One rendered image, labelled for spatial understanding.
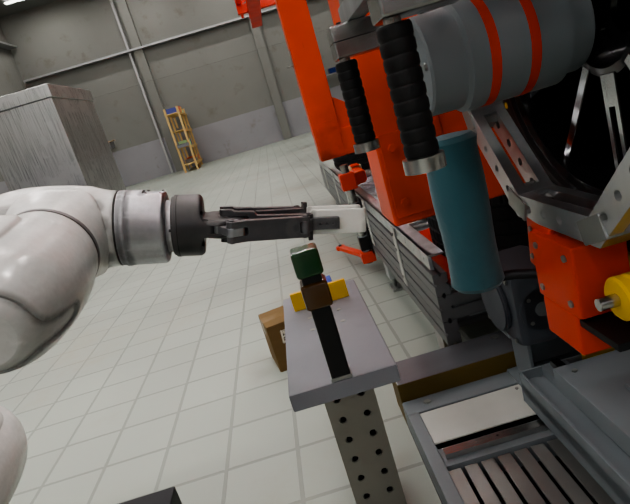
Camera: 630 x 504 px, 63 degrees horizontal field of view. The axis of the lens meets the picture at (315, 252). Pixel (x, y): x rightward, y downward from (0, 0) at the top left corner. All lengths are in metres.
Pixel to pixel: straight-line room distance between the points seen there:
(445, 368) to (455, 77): 0.88
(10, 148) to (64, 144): 0.64
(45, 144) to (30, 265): 6.77
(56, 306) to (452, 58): 0.51
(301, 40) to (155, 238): 2.62
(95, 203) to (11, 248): 0.16
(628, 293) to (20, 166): 7.06
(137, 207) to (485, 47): 0.45
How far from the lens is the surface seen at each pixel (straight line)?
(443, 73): 0.68
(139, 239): 0.61
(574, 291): 0.81
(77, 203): 0.61
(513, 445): 1.24
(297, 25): 3.17
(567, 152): 0.96
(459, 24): 0.70
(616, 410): 1.05
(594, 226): 0.72
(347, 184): 2.45
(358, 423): 1.08
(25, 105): 7.30
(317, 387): 0.80
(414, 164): 0.54
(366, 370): 0.81
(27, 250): 0.49
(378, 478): 1.16
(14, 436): 1.01
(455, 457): 1.22
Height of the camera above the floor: 0.84
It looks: 15 degrees down
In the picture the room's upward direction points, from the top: 17 degrees counter-clockwise
